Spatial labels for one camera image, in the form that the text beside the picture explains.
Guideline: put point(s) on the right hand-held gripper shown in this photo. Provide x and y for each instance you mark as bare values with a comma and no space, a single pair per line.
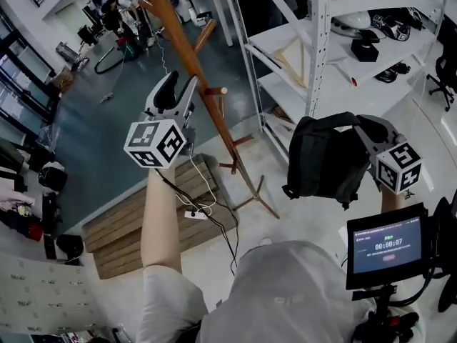
398,168

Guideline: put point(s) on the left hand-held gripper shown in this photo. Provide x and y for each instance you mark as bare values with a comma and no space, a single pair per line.
155,143

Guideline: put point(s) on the wooden coat rack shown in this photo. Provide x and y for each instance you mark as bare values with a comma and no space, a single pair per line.
185,54

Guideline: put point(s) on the person's left forearm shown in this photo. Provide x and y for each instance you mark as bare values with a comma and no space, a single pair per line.
160,220

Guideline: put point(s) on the person's right forearm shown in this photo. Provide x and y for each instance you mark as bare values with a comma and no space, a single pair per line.
392,200

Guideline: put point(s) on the clear plastic bag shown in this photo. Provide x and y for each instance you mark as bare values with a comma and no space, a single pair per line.
48,136

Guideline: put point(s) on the black round bag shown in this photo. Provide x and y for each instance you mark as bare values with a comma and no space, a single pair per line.
70,248

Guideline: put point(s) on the white roll with red end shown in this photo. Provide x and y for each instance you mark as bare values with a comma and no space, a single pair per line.
348,75

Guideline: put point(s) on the mop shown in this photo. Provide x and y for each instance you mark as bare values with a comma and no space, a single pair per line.
112,88

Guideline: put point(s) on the black hoop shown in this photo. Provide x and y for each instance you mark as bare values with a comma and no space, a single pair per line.
107,61

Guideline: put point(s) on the black box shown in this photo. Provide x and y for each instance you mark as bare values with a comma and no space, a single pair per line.
364,50

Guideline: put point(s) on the black office chair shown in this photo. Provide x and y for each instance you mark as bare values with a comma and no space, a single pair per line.
444,73

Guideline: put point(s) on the white table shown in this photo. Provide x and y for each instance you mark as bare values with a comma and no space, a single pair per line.
210,2

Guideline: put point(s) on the white metal shelf unit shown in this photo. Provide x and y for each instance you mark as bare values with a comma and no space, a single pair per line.
314,48

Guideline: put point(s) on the spare hand-held gripper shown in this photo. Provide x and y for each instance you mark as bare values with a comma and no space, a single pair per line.
392,25

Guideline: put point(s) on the white dome helmet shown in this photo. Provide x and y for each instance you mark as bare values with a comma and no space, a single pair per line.
351,21

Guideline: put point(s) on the cardboard box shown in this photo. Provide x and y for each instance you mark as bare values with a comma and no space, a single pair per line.
64,79

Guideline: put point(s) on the black monitor screen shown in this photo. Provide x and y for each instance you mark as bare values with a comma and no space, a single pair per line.
387,248

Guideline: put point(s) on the white power strip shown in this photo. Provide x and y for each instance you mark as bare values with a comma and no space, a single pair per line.
195,215

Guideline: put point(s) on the wooden pallet stack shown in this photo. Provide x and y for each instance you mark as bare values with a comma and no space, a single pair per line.
121,223

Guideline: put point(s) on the black backpack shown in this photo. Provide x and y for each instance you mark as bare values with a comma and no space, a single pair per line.
53,176

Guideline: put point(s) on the person's white shirt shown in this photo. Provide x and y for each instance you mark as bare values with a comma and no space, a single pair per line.
285,291

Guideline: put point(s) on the pile of clothes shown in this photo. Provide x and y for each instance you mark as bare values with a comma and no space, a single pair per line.
19,214

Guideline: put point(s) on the white patterned panel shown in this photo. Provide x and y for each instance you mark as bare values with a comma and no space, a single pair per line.
46,291

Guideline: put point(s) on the wooden canvas frame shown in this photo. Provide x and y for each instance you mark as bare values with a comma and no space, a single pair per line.
291,61

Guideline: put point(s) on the black camera gear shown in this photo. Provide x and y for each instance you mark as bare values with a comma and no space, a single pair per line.
444,248

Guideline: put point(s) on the black monitor mount rig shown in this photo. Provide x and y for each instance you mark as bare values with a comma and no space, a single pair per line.
385,316

